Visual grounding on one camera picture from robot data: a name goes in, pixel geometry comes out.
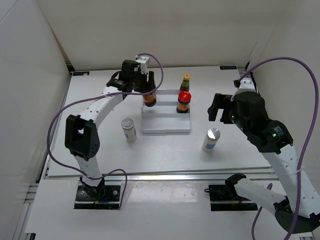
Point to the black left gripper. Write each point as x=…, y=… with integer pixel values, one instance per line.
x=146, y=86

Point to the red-lid sauce jar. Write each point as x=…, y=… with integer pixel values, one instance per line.
x=149, y=100
x=184, y=98

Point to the tall sauce bottle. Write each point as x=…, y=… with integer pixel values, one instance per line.
x=185, y=84

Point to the white shaker bottle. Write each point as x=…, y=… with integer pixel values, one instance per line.
x=129, y=129
x=211, y=138

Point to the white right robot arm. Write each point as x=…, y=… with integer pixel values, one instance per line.
x=301, y=203

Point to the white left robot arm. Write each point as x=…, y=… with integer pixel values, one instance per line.
x=81, y=131

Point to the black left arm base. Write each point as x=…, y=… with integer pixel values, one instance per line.
x=110, y=199

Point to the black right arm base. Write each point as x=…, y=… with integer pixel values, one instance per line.
x=221, y=201

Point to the white tiered organizer tray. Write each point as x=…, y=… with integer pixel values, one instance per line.
x=163, y=118

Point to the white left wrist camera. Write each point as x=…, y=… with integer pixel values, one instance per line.
x=144, y=61

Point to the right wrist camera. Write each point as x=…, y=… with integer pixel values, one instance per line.
x=244, y=85

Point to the right black corner bracket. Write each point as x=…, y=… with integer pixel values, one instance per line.
x=228, y=67

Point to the black corner bracket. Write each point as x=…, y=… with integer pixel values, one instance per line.
x=81, y=73
x=228, y=67

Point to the aluminium right rail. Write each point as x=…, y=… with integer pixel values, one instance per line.
x=243, y=73

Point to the aluminium rail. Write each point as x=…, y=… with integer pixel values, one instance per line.
x=254, y=173
x=243, y=73

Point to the left black corner bracket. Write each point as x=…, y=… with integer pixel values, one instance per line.
x=81, y=73

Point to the aluminium front rail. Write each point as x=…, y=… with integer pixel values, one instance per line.
x=254, y=173

